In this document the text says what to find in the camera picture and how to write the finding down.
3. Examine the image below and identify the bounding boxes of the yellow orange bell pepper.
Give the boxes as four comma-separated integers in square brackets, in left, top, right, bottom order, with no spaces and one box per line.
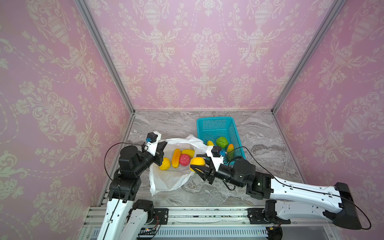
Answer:
[190,157,206,166]

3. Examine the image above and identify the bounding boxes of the round yellow citrus fruit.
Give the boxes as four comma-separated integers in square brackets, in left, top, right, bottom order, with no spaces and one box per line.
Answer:
[159,158,172,171]

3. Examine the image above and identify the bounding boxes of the green apple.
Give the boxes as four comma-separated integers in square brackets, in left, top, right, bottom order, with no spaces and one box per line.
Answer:
[216,137,229,150]

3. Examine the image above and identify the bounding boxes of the orange green mango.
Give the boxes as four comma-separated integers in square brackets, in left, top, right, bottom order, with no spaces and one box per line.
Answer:
[227,144,235,162]

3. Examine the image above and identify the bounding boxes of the teal plastic basket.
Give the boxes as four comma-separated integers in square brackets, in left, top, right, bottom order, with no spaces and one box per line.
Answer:
[197,117,246,165]

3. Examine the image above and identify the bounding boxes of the white plastic bag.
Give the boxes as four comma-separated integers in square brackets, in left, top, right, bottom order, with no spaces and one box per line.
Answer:
[149,135,207,196]

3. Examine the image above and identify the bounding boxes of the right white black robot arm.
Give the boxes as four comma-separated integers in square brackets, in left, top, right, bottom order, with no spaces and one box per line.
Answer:
[190,158,363,230]

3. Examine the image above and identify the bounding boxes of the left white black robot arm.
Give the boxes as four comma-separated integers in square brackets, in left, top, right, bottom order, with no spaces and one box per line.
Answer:
[98,141,167,240]

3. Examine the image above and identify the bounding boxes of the pink red fruit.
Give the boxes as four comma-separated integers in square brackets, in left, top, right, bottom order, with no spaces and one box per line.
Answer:
[179,154,191,167]

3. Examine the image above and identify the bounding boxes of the yellow banana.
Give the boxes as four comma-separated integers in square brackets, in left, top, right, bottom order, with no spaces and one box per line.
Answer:
[171,149,182,169]

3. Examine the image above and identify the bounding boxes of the perforated white vent strip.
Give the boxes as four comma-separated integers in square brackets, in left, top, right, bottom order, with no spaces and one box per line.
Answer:
[139,226,269,238]

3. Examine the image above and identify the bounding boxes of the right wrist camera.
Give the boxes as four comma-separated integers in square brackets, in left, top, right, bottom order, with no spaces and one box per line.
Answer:
[206,146,225,171]

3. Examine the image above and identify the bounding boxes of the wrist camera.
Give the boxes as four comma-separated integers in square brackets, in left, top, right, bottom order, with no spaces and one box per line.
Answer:
[206,146,225,171]
[144,131,162,156]

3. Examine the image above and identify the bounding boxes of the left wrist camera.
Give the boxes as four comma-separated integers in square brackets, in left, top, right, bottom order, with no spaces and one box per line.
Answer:
[144,131,162,156]

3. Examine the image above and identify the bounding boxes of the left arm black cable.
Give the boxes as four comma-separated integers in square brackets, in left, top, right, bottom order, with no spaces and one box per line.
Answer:
[103,142,146,181]

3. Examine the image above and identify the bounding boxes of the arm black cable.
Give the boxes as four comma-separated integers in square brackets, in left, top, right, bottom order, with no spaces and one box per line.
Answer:
[103,142,146,181]
[224,146,372,231]

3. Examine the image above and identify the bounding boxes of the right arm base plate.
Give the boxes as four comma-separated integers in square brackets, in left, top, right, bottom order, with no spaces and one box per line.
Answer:
[247,208,291,225]

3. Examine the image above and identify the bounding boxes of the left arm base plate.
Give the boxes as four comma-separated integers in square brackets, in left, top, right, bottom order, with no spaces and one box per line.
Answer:
[146,208,169,226]

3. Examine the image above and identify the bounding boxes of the aluminium front rail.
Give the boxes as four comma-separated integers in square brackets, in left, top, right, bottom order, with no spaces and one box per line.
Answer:
[84,206,333,227]

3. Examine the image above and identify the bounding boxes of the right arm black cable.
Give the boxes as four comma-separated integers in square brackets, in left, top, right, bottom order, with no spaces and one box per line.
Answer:
[224,146,372,231]

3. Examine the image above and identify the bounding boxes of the left corner aluminium post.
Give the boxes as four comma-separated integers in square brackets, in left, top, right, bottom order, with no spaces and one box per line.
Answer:
[74,0,135,116]

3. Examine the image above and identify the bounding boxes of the corner aluminium post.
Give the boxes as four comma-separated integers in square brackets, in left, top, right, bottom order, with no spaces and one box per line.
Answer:
[271,0,347,116]
[74,0,135,116]

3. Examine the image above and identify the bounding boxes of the right corner aluminium post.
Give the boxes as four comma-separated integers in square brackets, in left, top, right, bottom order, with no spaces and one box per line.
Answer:
[271,0,347,116]

